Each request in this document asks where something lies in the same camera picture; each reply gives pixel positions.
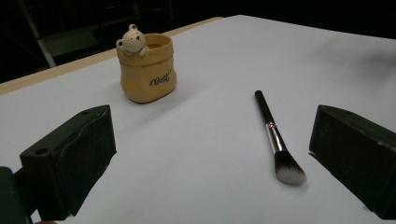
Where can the yellow bear pen holder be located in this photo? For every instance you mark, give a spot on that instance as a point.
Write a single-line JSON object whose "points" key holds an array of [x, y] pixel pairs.
{"points": [[146, 77]]}

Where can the grey shelf board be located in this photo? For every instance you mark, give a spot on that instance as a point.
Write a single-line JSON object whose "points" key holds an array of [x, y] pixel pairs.
{"points": [[71, 42]]}

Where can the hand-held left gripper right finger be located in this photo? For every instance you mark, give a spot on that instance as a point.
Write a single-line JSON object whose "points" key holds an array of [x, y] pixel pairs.
{"points": [[358, 161]]}

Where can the black makeup brush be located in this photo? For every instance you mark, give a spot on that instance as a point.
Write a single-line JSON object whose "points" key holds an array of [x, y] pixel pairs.
{"points": [[275, 138]]}

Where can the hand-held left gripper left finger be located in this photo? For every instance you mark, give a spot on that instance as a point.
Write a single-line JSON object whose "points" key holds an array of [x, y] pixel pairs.
{"points": [[71, 161]]}

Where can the metal stand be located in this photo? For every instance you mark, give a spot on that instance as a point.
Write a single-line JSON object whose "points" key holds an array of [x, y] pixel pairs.
{"points": [[39, 34]]}

